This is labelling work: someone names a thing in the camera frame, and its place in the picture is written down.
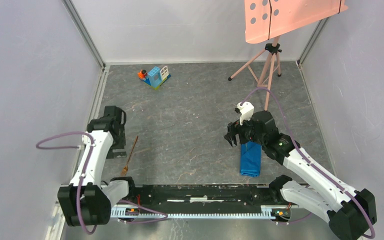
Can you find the pink music stand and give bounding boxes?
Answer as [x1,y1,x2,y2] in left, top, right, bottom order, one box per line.
[227,0,349,112]

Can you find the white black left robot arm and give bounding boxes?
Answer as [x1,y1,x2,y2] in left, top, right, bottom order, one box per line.
[57,105,137,228]

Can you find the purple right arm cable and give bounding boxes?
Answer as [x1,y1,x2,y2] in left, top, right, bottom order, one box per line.
[239,87,377,239]

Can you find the colourful toy block house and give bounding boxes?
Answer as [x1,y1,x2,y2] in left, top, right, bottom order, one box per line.
[137,65,171,90]

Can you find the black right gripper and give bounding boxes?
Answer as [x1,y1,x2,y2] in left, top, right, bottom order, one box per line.
[223,113,266,148]

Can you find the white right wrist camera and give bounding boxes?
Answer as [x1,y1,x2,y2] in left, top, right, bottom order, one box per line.
[235,101,255,126]

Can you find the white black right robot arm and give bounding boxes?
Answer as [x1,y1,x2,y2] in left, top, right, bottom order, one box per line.
[224,107,377,240]

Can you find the blue cloth napkin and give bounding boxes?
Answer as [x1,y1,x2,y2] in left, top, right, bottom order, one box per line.
[239,141,262,177]

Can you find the copper metallic fork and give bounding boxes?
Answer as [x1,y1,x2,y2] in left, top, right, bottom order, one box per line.
[120,135,139,177]

